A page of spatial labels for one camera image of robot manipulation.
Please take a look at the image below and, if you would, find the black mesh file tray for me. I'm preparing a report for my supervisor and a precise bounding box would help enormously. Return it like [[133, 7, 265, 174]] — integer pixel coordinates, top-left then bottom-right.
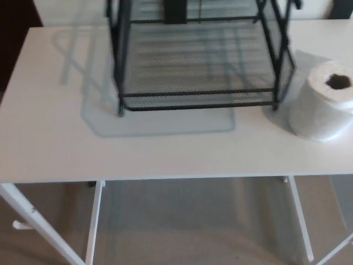
[[105, 0, 303, 118]]

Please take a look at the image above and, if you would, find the black chair back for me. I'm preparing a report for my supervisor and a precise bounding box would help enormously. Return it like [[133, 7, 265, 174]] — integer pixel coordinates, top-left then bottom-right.
[[333, 0, 353, 20]]

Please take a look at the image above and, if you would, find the white desk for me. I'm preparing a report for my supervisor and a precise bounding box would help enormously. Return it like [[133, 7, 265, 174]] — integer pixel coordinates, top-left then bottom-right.
[[0, 26, 353, 265]]

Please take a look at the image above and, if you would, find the dark brown wooden furniture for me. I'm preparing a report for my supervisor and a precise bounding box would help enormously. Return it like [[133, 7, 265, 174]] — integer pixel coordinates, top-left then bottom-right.
[[0, 0, 43, 93]]

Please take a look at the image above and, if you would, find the white toilet paper roll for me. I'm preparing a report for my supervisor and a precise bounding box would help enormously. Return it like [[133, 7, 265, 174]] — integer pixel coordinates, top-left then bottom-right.
[[286, 49, 353, 143]]

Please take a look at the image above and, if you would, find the black rectangular plate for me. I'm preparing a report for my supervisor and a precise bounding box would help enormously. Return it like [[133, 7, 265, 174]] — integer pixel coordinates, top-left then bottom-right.
[[163, 0, 189, 25]]

